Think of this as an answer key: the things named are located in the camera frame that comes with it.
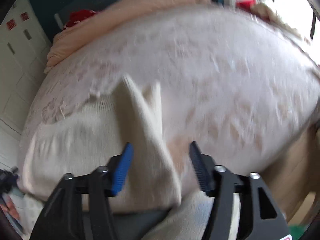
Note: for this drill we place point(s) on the peach pink quilt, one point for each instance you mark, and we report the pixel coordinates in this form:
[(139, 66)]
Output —
[(72, 39)]

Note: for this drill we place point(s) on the red and cream plush toy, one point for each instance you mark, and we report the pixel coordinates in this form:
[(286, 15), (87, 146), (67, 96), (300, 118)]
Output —
[(270, 12)]

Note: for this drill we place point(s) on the red fabric item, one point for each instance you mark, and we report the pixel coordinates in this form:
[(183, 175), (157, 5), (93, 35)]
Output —
[(78, 16)]

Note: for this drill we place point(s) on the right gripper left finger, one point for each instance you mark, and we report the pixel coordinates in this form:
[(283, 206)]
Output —
[(62, 215)]

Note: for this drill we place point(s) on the pink butterfly-pattern blanket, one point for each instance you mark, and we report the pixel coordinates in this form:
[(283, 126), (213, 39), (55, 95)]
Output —
[(229, 81)]

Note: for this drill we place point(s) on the white wardrobe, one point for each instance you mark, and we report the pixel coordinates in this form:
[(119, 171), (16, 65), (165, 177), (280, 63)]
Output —
[(24, 49)]

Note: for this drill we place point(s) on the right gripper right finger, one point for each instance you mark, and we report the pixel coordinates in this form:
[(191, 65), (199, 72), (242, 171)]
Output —
[(260, 216)]

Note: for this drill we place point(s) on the white knitted cardigan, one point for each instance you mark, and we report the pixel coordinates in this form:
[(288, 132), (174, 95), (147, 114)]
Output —
[(95, 132)]

